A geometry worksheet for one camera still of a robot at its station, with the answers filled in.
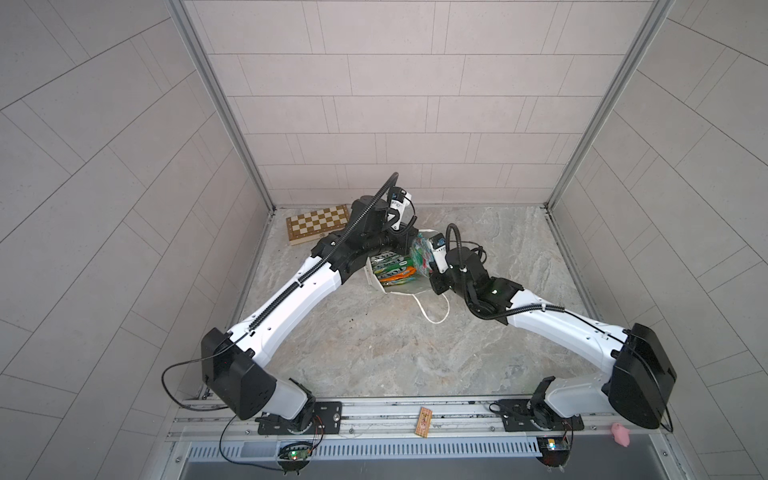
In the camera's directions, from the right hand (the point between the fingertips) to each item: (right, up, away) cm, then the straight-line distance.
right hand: (427, 264), depth 80 cm
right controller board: (+28, -41, -12) cm, 51 cm away
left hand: (-1, +10, -10) cm, 14 cm away
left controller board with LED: (-31, -40, -16) cm, 53 cm away
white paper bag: (+3, -14, +9) cm, 17 cm away
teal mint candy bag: (-2, +2, +1) cm, 3 cm away
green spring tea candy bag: (-12, -1, +6) cm, 14 cm away
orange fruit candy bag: (-5, -3, +6) cm, 9 cm away
